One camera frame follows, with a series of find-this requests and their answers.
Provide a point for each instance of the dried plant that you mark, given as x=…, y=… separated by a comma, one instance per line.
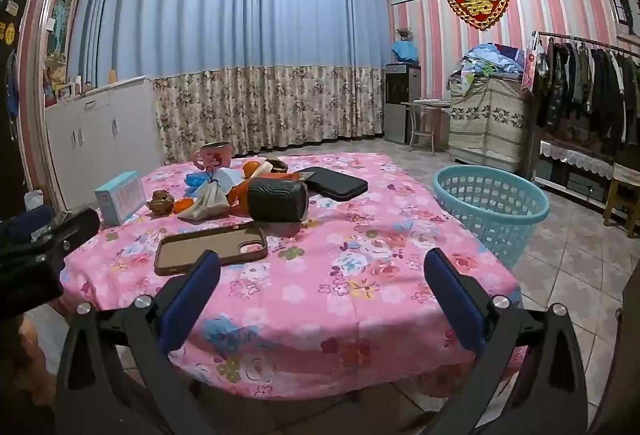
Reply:
x=404, y=34

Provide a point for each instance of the small round side table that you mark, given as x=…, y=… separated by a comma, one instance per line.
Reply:
x=425, y=105

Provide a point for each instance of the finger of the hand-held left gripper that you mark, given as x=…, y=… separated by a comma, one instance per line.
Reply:
x=75, y=230
x=27, y=222

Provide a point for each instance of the white cabinet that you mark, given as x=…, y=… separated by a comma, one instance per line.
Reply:
x=100, y=130

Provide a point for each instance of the row of hanging clothes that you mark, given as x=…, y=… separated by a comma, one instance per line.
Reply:
x=590, y=85

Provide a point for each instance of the small brown bowl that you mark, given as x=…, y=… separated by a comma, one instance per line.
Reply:
x=277, y=165

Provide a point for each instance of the blue floral-trimmed curtain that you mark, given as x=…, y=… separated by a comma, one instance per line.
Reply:
x=225, y=40

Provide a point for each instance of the pink floral tablecloth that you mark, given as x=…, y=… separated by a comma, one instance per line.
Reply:
x=325, y=295

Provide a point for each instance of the cloth-covered chest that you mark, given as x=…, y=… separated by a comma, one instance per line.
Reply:
x=490, y=125

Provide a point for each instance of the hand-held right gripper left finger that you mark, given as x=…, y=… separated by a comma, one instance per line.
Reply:
x=192, y=300

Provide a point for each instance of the wooden stool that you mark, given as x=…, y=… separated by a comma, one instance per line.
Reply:
x=622, y=195

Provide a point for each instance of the pile of clothes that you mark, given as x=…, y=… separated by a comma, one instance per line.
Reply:
x=487, y=60

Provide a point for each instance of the blue bag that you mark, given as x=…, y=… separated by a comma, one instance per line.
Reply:
x=405, y=51

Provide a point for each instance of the small white box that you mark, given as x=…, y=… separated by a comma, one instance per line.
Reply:
x=65, y=89

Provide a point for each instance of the wall poster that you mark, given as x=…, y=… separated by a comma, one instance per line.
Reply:
x=60, y=25

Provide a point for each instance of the water dispenser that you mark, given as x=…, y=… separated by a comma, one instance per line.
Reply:
x=400, y=105

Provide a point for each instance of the small brown lumpy item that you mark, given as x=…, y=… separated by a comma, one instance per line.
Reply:
x=161, y=202

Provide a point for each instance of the framed window poster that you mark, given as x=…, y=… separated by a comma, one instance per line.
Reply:
x=620, y=0

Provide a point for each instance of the pink mug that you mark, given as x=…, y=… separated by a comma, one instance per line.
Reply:
x=215, y=157

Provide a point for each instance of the person's left forearm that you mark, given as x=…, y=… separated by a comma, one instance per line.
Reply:
x=27, y=340

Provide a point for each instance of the blue plastic wrapper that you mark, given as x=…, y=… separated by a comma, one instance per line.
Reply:
x=196, y=179

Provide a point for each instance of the metal clothes rack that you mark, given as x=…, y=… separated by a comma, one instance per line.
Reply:
x=565, y=36

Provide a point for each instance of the lace-covered low shelf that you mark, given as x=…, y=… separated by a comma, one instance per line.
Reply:
x=575, y=160

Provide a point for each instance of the brown phone case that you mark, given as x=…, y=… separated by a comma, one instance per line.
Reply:
x=210, y=249

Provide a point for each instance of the pink hanging bag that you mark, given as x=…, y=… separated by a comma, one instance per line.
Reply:
x=531, y=65

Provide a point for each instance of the blue plastic basket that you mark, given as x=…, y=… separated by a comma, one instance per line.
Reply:
x=492, y=235

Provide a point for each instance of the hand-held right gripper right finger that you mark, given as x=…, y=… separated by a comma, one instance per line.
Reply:
x=452, y=300

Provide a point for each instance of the black zip pouch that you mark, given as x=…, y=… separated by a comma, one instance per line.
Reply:
x=335, y=185

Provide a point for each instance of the light blue box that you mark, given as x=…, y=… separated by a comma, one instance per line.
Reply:
x=120, y=197

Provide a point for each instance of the black ribbed cylinder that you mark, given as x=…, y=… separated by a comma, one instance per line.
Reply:
x=275, y=200

